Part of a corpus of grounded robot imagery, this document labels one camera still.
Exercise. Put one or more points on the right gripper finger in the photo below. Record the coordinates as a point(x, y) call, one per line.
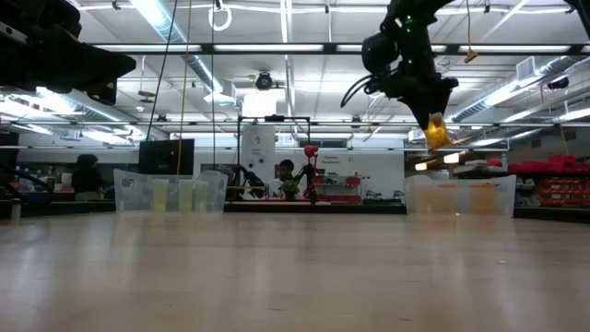
point(421, 110)
point(438, 103)

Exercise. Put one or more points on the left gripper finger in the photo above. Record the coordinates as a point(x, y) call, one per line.
point(108, 61)
point(108, 77)

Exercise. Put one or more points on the large amber pill bottle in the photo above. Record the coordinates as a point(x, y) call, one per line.
point(438, 136)

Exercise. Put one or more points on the pale yellow pill bottle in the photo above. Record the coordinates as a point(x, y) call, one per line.
point(159, 196)

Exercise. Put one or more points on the small pale pill bottle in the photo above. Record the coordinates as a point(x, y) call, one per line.
point(201, 197)

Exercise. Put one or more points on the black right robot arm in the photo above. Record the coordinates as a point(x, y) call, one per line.
point(410, 37)

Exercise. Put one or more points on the black background robot arm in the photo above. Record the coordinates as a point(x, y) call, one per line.
point(249, 177)

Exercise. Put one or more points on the red-topped background robot arm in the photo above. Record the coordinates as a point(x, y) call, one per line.
point(310, 152)

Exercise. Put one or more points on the clear plastic bin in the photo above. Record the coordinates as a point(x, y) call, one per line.
point(133, 193)
point(507, 198)

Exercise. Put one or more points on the red storage bin rack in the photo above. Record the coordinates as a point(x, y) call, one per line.
point(553, 177)

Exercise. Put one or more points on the glowing ceiling lamp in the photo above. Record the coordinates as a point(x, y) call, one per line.
point(451, 158)
point(420, 166)

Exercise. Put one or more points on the black cabinet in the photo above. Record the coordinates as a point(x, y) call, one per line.
point(8, 150)

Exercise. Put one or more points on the black monitor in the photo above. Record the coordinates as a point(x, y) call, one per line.
point(166, 157)

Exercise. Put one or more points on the black overhead beam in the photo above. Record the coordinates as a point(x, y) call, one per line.
point(207, 48)

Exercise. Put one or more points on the person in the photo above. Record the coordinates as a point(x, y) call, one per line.
point(86, 177)
point(285, 173)

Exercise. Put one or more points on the red white equipment cart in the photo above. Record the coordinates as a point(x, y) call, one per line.
point(343, 182)

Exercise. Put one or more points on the small green potted plant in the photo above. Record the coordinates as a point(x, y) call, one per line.
point(289, 188)

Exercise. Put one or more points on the small white cylinder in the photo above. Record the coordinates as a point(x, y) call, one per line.
point(16, 211)

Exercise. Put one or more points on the white machine cabinet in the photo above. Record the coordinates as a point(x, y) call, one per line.
point(256, 147)

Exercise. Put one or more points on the black stand frame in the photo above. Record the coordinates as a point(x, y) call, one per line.
point(274, 118)

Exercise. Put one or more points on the round black ceiling camera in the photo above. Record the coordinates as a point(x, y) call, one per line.
point(263, 80)

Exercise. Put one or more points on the black aluminium table frame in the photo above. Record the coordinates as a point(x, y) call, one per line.
point(249, 208)

